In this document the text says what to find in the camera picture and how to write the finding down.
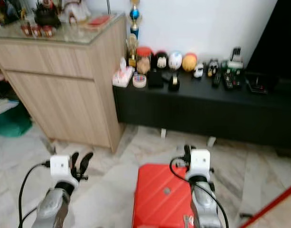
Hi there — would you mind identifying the black TV console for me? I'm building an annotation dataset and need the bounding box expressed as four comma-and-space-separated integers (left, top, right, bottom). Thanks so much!
112, 69, 291, 152

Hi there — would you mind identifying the red plastic stool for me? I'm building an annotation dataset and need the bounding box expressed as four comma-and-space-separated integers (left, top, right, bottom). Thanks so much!
132, 163, 197, 228

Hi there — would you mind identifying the light wooden cabinet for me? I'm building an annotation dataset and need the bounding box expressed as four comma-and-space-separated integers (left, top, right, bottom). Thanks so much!
0, 12, 128, 153

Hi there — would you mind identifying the black tape dispenser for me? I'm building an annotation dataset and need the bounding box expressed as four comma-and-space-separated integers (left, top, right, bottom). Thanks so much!
168, 74, 181, 92

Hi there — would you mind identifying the green bag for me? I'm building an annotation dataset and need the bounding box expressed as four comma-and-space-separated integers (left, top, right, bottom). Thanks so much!
0, 114, 33, 138

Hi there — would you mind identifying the slim black remote control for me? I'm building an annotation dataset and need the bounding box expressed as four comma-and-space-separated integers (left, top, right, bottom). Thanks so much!
212, 60, 222, 88

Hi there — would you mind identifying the small black box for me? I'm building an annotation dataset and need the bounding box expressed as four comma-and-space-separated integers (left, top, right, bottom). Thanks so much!
147, 69, 165, 89

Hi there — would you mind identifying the white toy car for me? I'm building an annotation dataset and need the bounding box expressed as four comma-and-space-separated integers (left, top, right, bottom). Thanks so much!
193, 63, 205, 79

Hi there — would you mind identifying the wide black remote control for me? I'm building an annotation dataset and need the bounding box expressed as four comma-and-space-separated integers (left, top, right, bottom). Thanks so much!
222, 69, 244, 91

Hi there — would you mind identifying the clear tape roll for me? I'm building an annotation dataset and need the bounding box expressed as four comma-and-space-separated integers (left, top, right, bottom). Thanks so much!
132, 73, 148, 89

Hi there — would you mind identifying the orange round toy head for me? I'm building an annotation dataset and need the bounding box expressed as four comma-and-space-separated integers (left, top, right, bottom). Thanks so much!
181, 52, 198, 73

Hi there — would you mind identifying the stack of papers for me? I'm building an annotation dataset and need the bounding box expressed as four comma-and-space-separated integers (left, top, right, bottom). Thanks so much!
0, 97, 19, 117

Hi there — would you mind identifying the white round toy head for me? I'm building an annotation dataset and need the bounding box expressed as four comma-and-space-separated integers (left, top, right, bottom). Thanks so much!
168, 50, 183, 71

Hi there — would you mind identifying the pink white tissue pack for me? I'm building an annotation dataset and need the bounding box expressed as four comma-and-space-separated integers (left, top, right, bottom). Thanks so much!
112, 57, 135, 88

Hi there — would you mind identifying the black-haired doll head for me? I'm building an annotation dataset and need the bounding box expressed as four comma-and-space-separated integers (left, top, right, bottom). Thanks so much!
152, 50, 169, 72

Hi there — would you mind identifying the jar with red lid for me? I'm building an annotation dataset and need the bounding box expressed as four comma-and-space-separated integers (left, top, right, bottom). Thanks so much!
136, 46, 152, 75

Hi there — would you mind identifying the white black desk gadget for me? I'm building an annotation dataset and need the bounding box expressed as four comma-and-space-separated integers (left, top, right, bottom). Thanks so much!
227, 47, 244, 70

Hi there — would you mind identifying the small gold trophy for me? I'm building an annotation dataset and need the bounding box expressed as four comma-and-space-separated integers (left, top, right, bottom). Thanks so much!
126, 34, 139, 68

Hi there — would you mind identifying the black ornament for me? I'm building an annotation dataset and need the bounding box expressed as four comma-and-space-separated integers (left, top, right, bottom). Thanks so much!
34, 0, 63, 29

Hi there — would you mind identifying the tall blue gold trophy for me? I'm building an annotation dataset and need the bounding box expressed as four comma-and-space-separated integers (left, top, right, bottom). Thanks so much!
129, 0, 141, 39

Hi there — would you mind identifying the white figurine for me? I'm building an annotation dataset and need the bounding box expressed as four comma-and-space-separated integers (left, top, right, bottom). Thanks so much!
62, 0, 91, 24

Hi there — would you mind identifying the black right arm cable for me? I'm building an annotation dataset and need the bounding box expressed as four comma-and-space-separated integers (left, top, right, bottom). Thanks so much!
169, 157, 231, 228

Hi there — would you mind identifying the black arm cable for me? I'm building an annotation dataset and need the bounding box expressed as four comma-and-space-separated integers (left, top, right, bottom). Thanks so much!
169, 157, 231, 228
18, 161, 52, 228

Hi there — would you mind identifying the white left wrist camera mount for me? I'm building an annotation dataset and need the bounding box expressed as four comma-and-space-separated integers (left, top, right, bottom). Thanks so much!
49, 154, 80, 191

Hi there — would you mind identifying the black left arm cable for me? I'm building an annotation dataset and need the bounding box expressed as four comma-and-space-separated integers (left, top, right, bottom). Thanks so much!
18, 161, 52, 228

